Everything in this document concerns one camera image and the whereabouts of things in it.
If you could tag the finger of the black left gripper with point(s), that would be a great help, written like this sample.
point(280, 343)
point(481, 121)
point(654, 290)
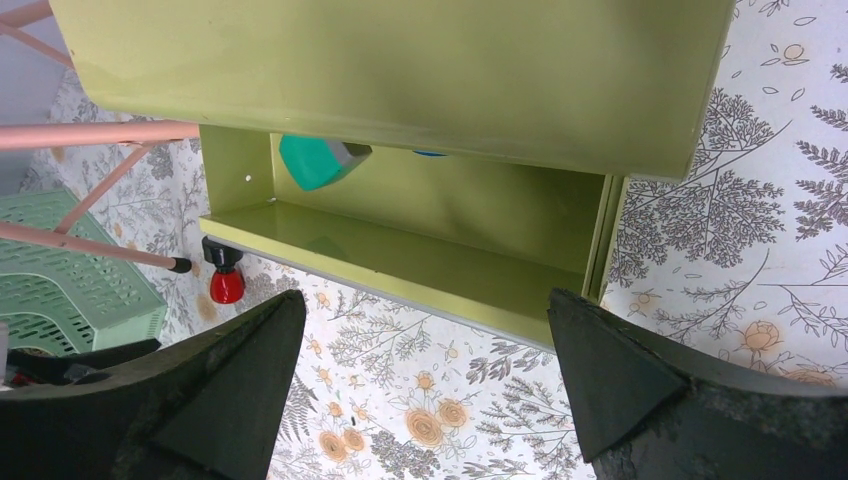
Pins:
point(24, 368)

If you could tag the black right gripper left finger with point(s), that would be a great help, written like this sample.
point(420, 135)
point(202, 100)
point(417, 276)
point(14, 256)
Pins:
point(208, 407)

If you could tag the teal stamp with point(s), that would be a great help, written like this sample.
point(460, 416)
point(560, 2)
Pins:
point(314, 163)

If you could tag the pink music stand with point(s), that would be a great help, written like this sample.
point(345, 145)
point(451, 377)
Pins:
point(142, 136)

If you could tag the blue stamp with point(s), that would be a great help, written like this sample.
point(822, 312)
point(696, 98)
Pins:
point(429, 154)

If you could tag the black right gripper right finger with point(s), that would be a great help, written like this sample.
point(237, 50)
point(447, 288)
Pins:
point(647, 407)

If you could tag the green plastic file organizer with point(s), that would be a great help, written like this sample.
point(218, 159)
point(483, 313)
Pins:
point(64, 303)

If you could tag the red and black stamp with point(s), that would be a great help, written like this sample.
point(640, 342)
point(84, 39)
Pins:
point(227, 285)

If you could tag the yellow-green drawer cabinet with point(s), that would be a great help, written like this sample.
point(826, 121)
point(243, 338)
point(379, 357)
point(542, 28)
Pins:
point(545, 109)

